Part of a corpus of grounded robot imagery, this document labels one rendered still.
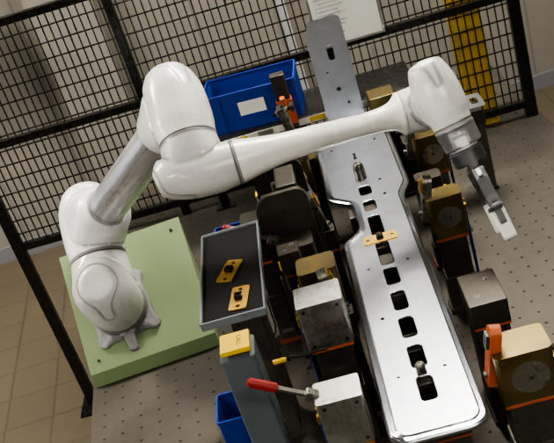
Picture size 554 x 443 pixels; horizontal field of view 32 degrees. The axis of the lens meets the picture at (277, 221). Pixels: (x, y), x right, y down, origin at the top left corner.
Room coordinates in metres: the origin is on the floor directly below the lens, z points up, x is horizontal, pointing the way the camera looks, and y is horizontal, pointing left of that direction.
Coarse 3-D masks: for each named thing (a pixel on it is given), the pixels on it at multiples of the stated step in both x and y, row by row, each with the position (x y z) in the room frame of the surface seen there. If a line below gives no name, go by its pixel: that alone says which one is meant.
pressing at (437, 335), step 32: (320, 160) 2.55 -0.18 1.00; (352, 160) 2.49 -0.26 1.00; (384, 160) 2.43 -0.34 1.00; (352, 192) 2.31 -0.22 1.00; (384, 224) 2.09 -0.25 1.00; (352, 256) 2.00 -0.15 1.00; (416, 256) 1.91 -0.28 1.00; (384, 288) 1.82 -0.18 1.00; (416, 288) 1.78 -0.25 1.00; (384, 320) 1.71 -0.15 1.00; (416, 320) 1.67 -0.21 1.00; (448, 320) 1.64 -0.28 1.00; (384, 352) 1.60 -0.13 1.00; (448, 352) 1.54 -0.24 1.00; (384, 384) 1.50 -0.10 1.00; (416, 384) 1.48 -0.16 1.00; (448, 384) 1.45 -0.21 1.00; (384, 416) 1.42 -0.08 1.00; (416, 416) 1.39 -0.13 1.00; (448, 416) 1.36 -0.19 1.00; (480, 416) 1.34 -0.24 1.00
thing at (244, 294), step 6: (234, 288) 1.76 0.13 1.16; (240, 288) 1.75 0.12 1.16; (246, 288) 1.74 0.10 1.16; (234, 294) 1.72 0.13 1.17; (240, 294) 1.71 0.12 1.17; (246, 294) 1.72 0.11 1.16; (234, 300) 1.71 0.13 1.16; (240, 300) 1.71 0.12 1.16; (246, 300) 1.70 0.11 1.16; (234, 306) 1.69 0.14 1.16; (240, 306) 1.68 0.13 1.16
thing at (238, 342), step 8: (224, 336) 1.60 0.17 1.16; (232, 336) 1.60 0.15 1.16; (240, 336) 1.59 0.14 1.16; (248, 336) 1.58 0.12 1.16; (224, 344) 1.58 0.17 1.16; (232, 344) 1.57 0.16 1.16; (240, 344) 1.56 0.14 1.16; (248, 344) 1.55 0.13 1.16; (224, 352) 1.55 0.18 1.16; (232, 352) 1.55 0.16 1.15; (240, 352) 1.55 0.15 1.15
